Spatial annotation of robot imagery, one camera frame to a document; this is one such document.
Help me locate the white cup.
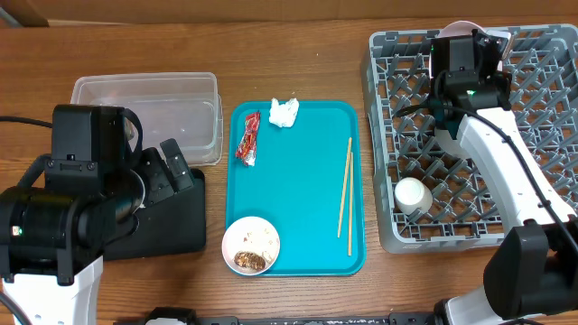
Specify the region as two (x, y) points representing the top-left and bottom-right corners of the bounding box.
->
(394, 177), (433, 215)

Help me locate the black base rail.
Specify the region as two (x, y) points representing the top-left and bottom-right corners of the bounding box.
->
(114, 307), (433, 325)

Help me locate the teal plastic serving tray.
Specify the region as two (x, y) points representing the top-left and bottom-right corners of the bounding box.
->
(225, 101), (367, 276)

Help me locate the black plastic tray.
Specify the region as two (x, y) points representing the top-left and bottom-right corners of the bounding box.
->
(104, 169), (206, 261)

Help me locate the grey bowl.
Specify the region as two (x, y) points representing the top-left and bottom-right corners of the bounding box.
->
(434, 128), (471, 160)

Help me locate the small plate with food scraps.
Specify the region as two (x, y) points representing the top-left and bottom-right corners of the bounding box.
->
(221, 216), (281, 276)

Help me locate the crumpled white tissue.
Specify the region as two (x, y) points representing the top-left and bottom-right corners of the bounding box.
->
(269, 98), (299, 128)

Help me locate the clear plastic bin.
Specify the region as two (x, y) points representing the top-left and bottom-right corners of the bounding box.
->
(70, 72), (223, 166)

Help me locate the grey dishwasher rack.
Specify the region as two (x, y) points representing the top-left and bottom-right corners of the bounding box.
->
(361, 24), (577, 254)

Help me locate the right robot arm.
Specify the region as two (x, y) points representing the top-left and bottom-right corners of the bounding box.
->
(427, 23), (577, 324)

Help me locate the large pink plate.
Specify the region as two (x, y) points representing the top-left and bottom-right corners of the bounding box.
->
(436, 20), (514, 73)

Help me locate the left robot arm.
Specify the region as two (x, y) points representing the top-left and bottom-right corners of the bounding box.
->
(1, 104), (206, 324)

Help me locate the red snack wrapper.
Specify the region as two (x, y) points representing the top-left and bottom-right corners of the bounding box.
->
(235, 111), (261, 166)

